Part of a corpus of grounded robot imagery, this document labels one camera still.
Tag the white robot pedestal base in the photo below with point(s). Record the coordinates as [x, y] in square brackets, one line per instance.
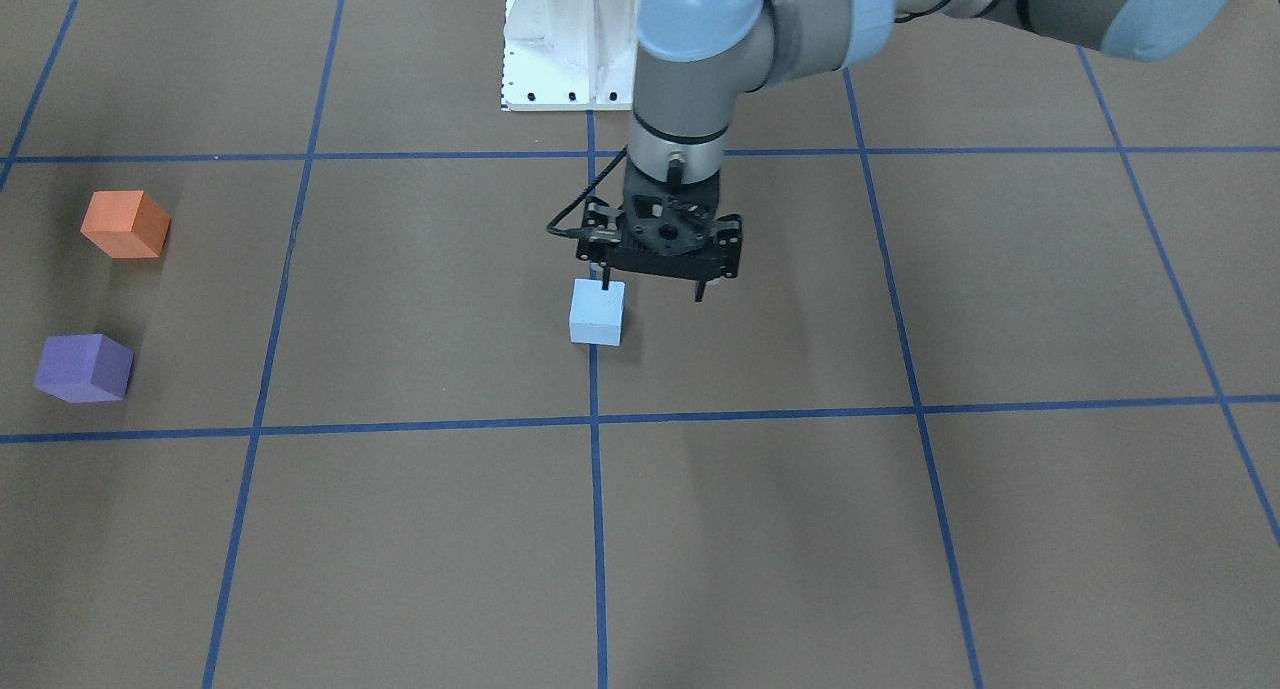
[568, 55]

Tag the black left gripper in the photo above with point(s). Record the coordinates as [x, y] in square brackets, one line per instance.
[731, 235]

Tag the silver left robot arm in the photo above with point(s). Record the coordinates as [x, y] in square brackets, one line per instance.
[696, 58]

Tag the light blue foam block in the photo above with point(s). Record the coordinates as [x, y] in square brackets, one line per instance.
[597, 312]

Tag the purple foam block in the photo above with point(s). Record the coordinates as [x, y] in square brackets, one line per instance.
[88, 368]

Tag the orange foam block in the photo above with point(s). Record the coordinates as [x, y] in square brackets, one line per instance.
[126, 225]

